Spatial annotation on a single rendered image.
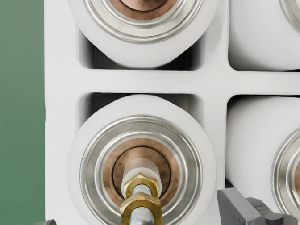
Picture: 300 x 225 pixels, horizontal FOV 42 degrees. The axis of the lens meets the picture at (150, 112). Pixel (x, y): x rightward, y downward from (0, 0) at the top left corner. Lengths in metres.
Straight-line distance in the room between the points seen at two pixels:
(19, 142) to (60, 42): 0.23
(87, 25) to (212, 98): 0.12
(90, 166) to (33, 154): 0.28
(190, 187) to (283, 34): 0.11
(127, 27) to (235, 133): 0.13
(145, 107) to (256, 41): 0.10
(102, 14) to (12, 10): 0.29
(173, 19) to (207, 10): 0.02
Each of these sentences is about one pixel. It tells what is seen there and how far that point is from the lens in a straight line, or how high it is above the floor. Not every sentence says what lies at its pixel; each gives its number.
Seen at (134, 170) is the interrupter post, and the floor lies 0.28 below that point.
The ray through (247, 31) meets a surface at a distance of 0.30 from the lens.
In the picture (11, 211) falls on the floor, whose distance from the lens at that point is 0.54.
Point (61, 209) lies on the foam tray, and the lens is 0.33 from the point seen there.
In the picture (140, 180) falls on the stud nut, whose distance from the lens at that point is 0.20.
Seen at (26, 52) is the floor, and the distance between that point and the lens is 0.51.
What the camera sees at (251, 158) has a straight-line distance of 0.26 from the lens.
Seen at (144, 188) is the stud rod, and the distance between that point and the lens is 0.20.
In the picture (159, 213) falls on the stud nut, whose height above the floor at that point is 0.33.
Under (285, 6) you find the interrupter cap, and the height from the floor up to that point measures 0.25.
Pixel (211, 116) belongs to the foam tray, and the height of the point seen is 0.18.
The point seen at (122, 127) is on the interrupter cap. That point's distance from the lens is 0.24.
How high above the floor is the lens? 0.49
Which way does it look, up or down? 86 degrees down
